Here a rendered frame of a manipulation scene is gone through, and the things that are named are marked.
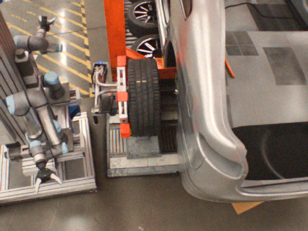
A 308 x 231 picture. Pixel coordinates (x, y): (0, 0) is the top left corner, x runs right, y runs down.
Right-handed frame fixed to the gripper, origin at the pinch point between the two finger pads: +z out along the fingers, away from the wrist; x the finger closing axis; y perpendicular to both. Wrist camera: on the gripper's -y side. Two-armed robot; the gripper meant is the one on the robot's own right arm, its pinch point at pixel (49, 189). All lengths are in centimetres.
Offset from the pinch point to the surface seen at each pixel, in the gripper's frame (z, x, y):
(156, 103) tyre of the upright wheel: -39, -91, 3
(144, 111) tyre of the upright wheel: -38, -83, 10
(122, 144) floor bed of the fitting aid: -72, -86, 109
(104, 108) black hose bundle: -57, -57, 16
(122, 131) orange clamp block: -38, -66, 26
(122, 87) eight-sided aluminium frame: -60, -73, 2
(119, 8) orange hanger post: -114, -91, -31
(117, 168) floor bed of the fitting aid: -48, -71, 107
